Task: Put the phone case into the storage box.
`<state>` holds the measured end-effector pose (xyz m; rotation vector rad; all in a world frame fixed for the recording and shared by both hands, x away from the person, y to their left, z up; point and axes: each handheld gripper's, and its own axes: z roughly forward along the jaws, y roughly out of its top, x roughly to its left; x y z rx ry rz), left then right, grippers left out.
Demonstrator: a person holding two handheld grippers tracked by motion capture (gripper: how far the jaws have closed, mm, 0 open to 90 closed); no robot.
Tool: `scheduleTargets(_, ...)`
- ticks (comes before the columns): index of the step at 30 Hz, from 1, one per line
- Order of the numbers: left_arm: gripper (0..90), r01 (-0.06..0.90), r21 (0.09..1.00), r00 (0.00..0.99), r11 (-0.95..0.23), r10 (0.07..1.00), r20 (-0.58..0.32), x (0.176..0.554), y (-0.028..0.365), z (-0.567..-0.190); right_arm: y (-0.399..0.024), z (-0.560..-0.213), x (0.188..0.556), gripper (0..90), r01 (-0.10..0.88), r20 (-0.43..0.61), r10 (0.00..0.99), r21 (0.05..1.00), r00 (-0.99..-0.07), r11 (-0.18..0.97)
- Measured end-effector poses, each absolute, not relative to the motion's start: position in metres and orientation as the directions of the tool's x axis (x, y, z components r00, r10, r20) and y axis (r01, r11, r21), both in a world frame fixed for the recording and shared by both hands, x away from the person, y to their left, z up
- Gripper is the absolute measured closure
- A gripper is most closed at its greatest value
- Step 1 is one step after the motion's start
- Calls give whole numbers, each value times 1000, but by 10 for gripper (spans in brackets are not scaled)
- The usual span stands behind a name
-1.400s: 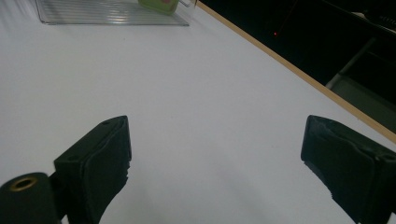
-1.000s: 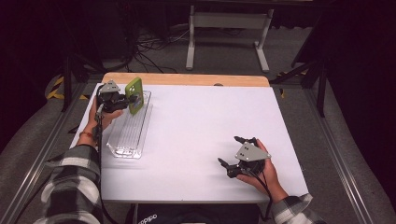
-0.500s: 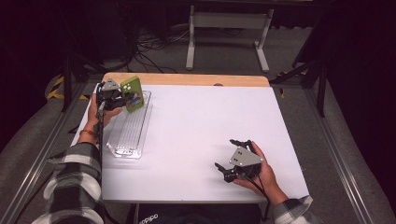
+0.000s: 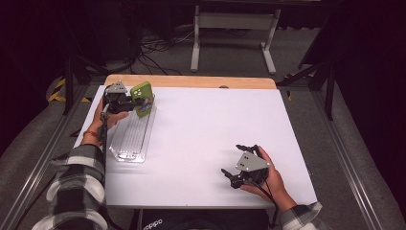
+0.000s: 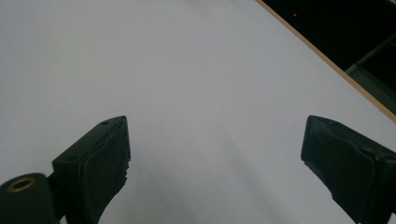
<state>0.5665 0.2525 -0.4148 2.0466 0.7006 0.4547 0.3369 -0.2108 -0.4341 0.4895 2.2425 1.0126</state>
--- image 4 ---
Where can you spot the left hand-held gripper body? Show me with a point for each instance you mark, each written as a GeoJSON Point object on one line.
{"type": "Point", "coordinates": [116, 96]}

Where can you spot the clear plastic container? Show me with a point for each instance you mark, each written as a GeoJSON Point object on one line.
{"type": "Point", "coordinates": [132, 137]}

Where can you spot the green cartoon phone case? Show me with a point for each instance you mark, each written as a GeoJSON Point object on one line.
{"type": "Point", "coordinates": [142, 99]}

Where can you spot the white metal stand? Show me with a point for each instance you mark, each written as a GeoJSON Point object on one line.
{"type": "Point", "coordinates": [234, 21]}

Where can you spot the metal floor rail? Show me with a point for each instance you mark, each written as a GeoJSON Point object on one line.
{"type": "Point", "coordinates": [346, 153]}
{"type": "Point", "coordinates": [38, 166]}

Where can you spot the person's right hand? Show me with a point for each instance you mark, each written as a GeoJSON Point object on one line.
{"type": "Point", "coordinates": [276, 182]}

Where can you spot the person's left hand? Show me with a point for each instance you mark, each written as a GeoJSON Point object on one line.
{"type": "Point", "coordinates": [107, 118]}

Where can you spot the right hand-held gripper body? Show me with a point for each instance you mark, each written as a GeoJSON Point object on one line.
{"type": "Point", "coordinates": [252, 167]}

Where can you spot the black tripod stand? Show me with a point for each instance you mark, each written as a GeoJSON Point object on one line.
{"type": "Point", "coordinates": [68, 80]}
{"type": "Point", "coordinates": [320, 73]}

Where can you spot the person's black clothing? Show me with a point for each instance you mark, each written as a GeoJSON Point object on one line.
{"type": "Point", "coordinates": [198, 223]}

